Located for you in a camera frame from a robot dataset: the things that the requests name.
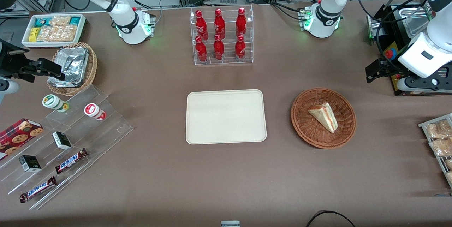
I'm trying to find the clear acrylic bottle rack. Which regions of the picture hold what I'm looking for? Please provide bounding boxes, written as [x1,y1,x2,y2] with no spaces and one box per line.
[190,4,254,66]

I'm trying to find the green lid yogurt cup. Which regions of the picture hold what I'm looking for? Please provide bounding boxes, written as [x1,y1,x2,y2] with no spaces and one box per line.
[42,94,70,113]

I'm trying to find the clear acrylic stepped stand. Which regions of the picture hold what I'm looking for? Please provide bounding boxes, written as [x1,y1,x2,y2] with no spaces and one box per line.
[0,85,134,211]

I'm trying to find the snickers bar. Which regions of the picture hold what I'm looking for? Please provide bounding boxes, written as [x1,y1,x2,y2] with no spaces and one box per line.
[19,176,58,203]
[55,148,89,174]

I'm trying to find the black hot dog roller machine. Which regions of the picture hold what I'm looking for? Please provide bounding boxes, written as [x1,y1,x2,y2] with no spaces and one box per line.
[366,0,452,97]

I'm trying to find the tray of wrapped pastries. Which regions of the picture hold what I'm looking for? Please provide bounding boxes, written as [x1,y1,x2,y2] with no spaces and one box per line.
[418,113,452,189]

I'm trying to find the small clear cracker bag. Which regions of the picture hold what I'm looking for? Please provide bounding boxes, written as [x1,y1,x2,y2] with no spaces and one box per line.
[49,16,72,27]

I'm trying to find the white rectangular snack bin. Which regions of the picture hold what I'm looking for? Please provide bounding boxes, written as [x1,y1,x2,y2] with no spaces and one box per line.
[21,14,87,48]

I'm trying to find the silver foil container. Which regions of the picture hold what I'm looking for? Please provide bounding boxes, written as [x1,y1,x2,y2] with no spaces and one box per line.
[48,46,89,88]

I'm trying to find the red lid yogurt cup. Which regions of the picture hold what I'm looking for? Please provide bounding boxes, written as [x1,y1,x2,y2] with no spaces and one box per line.
[84,103,107,121]

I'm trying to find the triangular sandwich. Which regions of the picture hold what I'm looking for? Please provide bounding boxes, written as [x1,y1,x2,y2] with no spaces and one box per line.
[308,102,339,134]

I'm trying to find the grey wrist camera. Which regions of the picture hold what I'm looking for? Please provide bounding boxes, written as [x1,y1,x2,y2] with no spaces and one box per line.
[397,77,440,92]
[0,78,20,104]

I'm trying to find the large clear cracker bag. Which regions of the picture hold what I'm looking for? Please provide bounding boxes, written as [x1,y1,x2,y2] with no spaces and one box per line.
[37,25,78,42]

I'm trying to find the small black carton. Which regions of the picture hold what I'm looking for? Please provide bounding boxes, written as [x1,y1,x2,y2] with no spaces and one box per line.
[52,131,72,150]
[18,155,42,173]

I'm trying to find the black looped cable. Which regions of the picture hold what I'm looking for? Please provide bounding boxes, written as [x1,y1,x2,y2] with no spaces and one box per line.
[305,210,357,227]

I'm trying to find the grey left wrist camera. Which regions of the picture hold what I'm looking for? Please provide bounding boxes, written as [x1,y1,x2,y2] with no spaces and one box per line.
[397,77,440,92]

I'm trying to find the cream rectangular tray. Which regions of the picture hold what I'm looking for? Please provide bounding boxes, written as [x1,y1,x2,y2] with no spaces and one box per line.
[186,89,267,145]

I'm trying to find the light wicker basket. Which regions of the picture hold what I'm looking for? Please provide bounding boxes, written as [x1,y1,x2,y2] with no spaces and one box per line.
[47,42,98,97]

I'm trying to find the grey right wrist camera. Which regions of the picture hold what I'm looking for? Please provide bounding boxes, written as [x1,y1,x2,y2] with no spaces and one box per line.
[0,78,20,104]

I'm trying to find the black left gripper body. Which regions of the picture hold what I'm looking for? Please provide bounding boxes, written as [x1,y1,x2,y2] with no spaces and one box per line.
[387,62,413,80]

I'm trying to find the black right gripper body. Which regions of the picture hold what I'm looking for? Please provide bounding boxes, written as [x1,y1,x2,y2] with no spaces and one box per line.
[0,39,31,79]

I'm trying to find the red cola bottle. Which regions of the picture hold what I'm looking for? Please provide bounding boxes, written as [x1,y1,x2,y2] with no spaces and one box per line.
[234,34,246,62]
[213,34,225,61]
[213,8,226,40]
[195,10,209,41]
[195,36,208,63]
[236,7,247,38]

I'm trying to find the brown round wicker basket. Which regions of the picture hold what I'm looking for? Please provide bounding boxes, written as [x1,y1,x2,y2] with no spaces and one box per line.
[291,87,357,149]

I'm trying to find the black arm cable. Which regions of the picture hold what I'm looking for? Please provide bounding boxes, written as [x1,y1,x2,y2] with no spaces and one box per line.
[356,0,429,66]

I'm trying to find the steel pan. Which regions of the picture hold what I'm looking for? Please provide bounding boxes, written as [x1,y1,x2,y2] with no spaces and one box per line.
[398,4,433,40]

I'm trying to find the red cookie box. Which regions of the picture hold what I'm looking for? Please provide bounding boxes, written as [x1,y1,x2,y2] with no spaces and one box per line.
[0,118,44,161]

